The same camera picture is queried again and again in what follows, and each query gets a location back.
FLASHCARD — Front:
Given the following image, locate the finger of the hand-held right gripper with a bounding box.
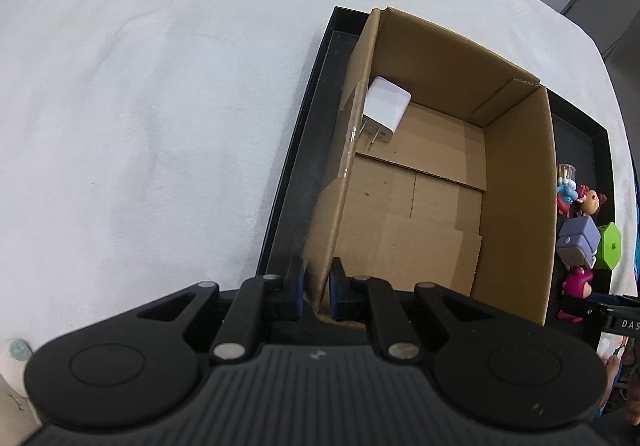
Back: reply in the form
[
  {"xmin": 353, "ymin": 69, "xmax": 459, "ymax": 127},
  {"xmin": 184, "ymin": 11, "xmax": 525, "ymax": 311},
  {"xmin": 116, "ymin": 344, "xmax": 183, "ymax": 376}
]
[{"xmin": 560, "ymin": 294, "xmax": 608, "ymax": 324}]

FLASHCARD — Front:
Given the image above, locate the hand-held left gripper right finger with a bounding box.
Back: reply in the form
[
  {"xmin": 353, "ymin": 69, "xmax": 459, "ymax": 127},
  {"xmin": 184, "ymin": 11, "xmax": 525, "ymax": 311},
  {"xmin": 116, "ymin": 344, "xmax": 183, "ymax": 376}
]
[{"xmin": 327, "ymin": 257, "xmax": 506, "ymax": 362}]

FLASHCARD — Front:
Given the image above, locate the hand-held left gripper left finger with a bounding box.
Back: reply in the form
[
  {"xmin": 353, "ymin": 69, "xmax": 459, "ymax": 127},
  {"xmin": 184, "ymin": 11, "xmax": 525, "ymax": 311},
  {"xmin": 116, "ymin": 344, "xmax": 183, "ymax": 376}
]
[{"xmin": 136, "ymin": 257, "xmax": 306, "ymax": 362}]

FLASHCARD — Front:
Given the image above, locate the pink bear figurine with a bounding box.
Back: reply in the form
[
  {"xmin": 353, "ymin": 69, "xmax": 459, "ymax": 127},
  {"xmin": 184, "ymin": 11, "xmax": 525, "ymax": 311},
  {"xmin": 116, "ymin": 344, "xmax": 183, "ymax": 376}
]
[{"xmin": 556, "ymin": 266, "xmax": 596, "ymax": 324}]

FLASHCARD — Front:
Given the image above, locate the green hexagonal block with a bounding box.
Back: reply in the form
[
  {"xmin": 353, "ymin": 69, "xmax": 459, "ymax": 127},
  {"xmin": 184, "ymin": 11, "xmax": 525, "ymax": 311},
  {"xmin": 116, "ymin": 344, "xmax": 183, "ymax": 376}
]
[{"xmin": 595, "ymin": 221, "xmax": 622, "ymax": 271}]

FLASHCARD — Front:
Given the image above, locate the purple cube toy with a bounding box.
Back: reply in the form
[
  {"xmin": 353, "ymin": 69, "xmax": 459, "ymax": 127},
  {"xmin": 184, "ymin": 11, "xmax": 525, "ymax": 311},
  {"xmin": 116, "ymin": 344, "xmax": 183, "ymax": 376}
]
[{"xmin": 556, "ymin": 215, "xmax": 601, "ymax": 269}]

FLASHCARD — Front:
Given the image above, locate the brown-haired doll figurine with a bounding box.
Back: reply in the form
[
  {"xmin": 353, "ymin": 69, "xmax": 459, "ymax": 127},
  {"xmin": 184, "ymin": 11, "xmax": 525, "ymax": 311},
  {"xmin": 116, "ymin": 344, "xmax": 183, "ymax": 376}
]
[{"xmin": 577, "ymin": 185, "xmax": 608, "ymax": 219}]

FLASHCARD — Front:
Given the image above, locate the crab and beer mug figurine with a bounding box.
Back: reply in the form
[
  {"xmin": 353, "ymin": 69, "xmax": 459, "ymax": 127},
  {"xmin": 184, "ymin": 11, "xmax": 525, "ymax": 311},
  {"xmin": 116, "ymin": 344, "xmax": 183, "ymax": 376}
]
[{"xmin": 556, "ymin": 163, "xmax": 581, "ymax": 218}]

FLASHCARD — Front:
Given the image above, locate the brown cardboard box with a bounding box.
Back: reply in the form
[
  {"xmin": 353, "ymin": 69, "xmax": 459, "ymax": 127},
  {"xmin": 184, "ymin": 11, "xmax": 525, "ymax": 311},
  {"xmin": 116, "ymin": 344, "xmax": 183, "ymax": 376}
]
[{"xmin": 302, "ymin": 6, "xmax": 558, "ymax": 327}]

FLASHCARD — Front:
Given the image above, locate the black tray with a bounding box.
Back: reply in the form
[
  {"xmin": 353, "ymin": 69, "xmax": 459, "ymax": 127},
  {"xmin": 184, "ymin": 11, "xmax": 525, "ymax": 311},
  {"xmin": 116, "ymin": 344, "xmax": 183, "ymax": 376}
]
[{"xmin": 255, "ymin": 5, "xmax": 615, "ymax": 352}]

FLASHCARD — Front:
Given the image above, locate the person's right hand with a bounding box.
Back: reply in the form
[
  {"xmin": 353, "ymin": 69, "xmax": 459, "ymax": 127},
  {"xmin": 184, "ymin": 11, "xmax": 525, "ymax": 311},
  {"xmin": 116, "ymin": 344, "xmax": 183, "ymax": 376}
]
[{"xmin": 595, "ymin": 348, "xmax": 632, "ymax": 422}]

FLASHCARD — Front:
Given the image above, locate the white bottle with teal cap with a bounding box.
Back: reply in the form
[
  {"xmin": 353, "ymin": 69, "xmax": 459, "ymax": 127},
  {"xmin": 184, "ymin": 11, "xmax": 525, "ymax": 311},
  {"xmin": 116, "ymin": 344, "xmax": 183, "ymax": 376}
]
[{"xmin": 0, "ymin": 337, "xmax": 43, "ymax": 429}]

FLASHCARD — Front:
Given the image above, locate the white wall charger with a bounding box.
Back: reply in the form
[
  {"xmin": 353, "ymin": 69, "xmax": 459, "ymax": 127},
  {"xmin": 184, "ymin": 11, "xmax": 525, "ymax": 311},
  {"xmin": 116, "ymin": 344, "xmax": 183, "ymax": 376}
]
[{"xmin": 361, "ymin": 75, "xmax": 413, "ymax": 147}]

